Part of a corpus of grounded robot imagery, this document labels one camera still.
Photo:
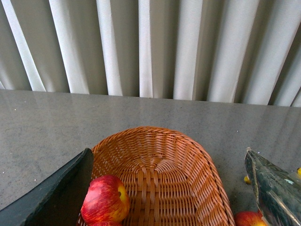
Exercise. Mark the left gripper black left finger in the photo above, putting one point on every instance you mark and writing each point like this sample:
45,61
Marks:
57,200

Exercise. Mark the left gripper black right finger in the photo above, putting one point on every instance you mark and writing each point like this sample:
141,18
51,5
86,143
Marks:
277,192

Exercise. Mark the red yellow apple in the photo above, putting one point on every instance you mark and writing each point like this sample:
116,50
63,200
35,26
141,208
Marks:
106,200

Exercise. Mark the left orange wicker basket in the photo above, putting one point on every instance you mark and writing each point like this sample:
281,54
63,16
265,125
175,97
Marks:
170,179

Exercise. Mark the white pleated curtain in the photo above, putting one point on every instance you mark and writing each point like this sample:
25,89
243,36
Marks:
235,51

